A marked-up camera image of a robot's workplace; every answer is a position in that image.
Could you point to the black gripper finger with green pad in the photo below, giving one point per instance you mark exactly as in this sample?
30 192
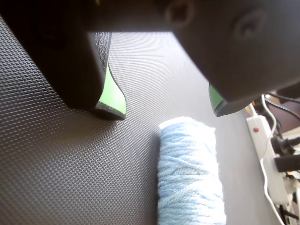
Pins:
70 70
234 58

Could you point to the light blue yarn block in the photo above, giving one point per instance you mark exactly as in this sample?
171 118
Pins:
187 175

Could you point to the white power strip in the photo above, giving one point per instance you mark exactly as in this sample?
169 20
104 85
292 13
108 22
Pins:
260 133

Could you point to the black power plug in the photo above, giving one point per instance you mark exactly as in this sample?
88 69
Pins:
288 162
281 143

